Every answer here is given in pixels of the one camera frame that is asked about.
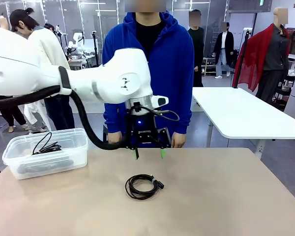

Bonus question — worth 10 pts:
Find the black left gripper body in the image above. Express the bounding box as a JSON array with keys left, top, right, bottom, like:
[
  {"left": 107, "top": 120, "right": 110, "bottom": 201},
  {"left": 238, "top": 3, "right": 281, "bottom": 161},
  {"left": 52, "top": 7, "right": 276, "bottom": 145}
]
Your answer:
[{"left": 126, "top": 114, "right": 158, "bottom": 149}]

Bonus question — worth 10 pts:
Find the small thin black cable coil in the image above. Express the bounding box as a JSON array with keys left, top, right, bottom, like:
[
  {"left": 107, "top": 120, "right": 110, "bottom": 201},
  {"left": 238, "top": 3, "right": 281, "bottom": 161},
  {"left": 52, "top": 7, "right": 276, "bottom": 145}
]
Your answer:
[{"left": 124, "top": 174, "right": 165, "bottom": 201}]

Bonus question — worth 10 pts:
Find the black USB extension cable coil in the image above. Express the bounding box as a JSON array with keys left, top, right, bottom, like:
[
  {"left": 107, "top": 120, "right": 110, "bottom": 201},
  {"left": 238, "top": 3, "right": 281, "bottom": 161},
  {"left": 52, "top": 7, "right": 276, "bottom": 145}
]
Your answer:
[{"left": 32, "top": 132, "right": 62, "bottom": 155}]

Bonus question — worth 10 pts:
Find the black power cable grey strap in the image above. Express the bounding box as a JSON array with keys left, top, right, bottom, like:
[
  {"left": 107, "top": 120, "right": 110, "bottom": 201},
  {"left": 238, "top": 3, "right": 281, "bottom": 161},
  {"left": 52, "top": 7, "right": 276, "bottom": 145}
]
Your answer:
[{"left": 16, "top": 157, "right": 74, "bottom": 175}]

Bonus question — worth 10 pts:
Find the person's right forearm blue sleeve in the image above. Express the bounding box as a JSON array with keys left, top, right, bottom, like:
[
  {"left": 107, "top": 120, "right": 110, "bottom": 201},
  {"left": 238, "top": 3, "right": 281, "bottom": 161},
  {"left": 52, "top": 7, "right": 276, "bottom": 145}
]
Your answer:
[{"left": 103, "top": 103, "right": 121, "bottom": 135}]

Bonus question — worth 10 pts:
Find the person's left forearm blue sleeve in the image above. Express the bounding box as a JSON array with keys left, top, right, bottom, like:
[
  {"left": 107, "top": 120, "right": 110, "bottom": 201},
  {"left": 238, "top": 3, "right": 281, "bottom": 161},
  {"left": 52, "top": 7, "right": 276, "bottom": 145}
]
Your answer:
[{"left": 173, "top": 93, "right": 194, "bottom": 135}]

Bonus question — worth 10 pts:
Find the person's left hand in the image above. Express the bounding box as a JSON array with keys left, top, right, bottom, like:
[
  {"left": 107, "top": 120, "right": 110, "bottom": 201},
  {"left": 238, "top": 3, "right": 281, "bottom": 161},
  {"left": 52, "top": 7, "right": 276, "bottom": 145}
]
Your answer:
[{"left": 171, "top": 132, "right": 187, "bottom": 149}]

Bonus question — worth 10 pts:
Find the person's right hand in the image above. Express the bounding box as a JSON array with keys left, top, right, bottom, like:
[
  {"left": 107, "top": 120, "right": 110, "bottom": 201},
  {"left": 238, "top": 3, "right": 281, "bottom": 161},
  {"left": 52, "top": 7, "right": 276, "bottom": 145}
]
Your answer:
[{"left": 107, "top": 131, "right": 123, "bottom": 145}]

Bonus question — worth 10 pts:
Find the clear plastic storage container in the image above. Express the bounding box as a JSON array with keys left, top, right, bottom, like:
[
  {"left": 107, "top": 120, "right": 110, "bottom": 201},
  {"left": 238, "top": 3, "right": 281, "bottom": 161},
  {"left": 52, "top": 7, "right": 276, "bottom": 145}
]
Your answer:
[{"left": 1, "top": 127, "right": 89, "bottom": 180}]

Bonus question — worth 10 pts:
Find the person in blue hoodie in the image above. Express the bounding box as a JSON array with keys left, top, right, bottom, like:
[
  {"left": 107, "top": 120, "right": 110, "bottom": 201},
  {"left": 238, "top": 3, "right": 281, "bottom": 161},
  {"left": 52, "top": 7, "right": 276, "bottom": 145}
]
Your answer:
[{"left": 102, "top": 9, "right": 195, "bottom": 148}]

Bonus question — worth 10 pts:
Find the wooden shoe shelf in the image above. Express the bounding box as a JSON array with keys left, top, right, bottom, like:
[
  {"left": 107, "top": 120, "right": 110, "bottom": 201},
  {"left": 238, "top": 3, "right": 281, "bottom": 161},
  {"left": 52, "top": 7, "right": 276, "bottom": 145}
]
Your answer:
[{"left": 203, "top": 57, "right": 218, "bottom": 76}]

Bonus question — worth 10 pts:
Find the white table with metal legs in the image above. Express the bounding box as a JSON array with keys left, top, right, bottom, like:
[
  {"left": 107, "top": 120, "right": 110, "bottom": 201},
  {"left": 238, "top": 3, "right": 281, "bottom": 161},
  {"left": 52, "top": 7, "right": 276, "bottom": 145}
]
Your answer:
[{"left": 193, "top": 86, "right": 295, "bottom": 154}]

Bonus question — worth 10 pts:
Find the person in dark green top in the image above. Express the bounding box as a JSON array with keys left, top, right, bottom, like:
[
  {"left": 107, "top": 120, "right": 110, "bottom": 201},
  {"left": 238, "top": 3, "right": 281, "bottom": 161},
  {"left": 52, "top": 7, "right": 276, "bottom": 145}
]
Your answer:
[{"left": 187, "top": 9, "right": 205, "bottom": 88}]

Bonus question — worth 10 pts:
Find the person in black coat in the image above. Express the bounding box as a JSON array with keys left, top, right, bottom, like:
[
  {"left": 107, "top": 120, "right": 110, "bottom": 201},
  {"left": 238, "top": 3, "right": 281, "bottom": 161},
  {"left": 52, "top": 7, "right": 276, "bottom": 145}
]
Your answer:
[{"left": 212, "top": 21, "right": 235, "bottom": 80}]

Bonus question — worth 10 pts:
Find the mannequin with red cardigan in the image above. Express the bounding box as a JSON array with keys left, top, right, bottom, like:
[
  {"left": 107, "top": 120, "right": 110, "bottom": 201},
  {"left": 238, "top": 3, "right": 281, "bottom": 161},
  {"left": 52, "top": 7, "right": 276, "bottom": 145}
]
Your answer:
[{"left": 231, "top": 23, "right": 291, "bottom": 93}]

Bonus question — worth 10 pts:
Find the person in white cardigan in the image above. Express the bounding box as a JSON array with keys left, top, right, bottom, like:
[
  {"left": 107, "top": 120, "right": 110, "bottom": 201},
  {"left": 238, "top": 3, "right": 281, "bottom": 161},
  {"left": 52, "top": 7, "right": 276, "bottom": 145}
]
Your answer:
[{"left": 9, "top": 7, "right": 76, "bottom": 133}]

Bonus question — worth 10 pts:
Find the person wearing dark cap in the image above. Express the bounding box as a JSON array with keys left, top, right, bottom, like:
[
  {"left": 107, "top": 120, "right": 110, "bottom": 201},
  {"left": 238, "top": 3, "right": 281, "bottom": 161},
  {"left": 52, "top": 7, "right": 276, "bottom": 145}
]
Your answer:
[{"left": 44, "top": 23, "right": 62, "bottom": 37}]

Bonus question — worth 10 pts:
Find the mannequin in grey shirt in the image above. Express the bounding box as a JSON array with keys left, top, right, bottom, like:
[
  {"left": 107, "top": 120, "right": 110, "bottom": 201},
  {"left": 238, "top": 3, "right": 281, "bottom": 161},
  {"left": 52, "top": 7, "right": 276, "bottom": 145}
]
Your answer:
[{"left": 255, "top": 7, "right": 292, "bottom": 104}]

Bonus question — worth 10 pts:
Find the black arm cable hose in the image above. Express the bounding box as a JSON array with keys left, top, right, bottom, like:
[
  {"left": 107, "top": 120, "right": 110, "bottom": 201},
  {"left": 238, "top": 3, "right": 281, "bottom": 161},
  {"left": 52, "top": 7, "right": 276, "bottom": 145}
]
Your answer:
[{"left": 0, "top": 66, "right": 180, "bottom": 150}]

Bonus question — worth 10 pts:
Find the thin black camera tripod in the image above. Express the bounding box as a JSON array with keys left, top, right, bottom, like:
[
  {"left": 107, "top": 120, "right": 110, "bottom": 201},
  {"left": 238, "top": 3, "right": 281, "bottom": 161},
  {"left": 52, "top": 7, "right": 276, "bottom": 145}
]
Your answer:
[{"left": 91, "top": 30, "right": 101, "bottom": 68}]

